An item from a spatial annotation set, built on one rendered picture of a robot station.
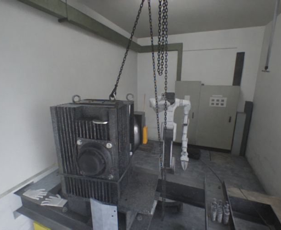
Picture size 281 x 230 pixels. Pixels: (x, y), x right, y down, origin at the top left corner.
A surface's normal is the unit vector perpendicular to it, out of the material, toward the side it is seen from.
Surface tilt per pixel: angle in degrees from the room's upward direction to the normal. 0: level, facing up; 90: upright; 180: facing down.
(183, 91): 90
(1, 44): 90
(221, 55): 90
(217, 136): 90
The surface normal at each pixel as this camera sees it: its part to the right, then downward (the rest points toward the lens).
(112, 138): -0.25, 0.22
